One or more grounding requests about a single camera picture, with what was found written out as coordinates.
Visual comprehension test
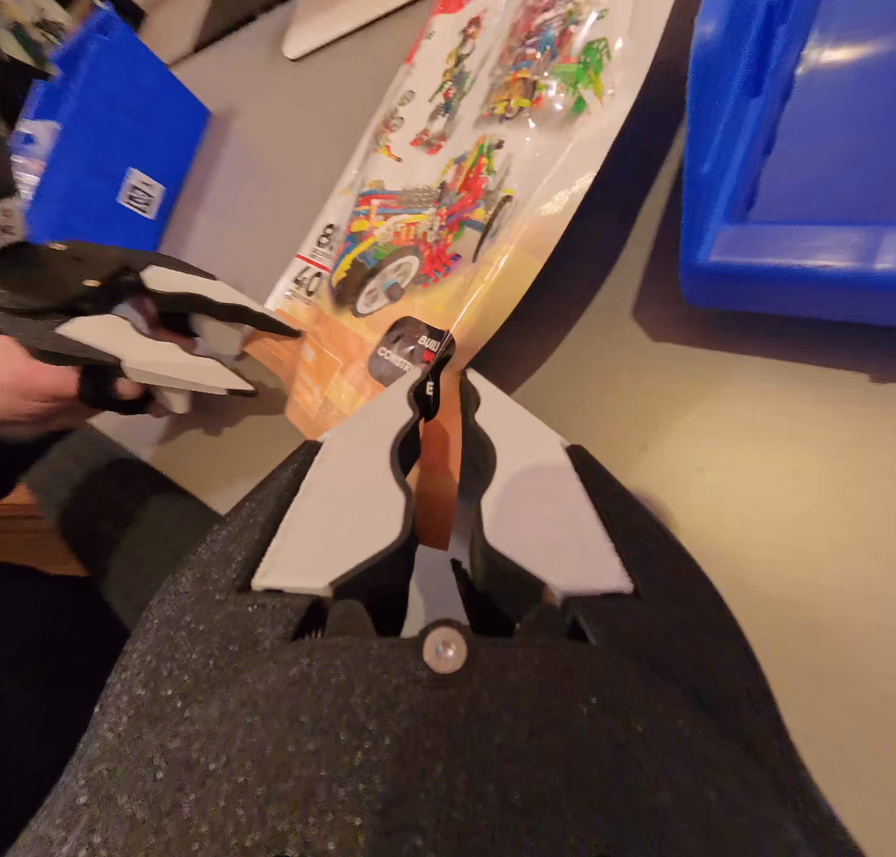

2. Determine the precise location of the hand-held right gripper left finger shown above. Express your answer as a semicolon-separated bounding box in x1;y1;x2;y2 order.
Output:
251;369;424;637

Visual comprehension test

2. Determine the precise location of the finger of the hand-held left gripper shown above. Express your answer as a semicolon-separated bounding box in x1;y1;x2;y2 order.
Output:
55;311;256;416
140;264;305;361

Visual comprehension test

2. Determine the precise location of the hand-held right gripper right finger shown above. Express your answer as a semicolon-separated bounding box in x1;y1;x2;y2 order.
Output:
451;369;636;637

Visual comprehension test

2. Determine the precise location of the blue plastic bin with sticker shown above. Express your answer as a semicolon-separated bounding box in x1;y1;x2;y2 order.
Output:
24;3;211;252

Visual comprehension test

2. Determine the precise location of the colourful printed toy package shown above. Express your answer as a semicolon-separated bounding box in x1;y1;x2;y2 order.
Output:
265;0;690;553

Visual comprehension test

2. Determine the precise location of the person's left hand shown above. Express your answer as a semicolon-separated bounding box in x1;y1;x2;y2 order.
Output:
0;335;172;445

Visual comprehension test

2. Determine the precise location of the white book stand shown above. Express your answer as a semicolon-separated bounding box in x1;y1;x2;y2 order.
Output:
281;0;463;62

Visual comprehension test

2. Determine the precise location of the person's dark trouser leg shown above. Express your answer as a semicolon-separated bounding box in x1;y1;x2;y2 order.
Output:
0;563;134;857

